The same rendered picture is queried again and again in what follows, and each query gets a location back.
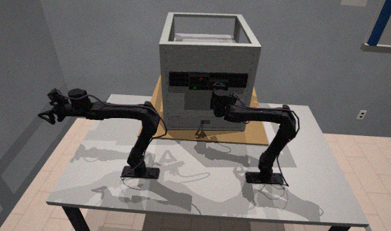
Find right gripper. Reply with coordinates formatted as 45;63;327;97
210;82;237;109

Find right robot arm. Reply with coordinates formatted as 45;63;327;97
213;89;296;184

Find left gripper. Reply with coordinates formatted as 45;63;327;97
38;93;74;124

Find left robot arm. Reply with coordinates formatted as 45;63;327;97
68;89;160;179

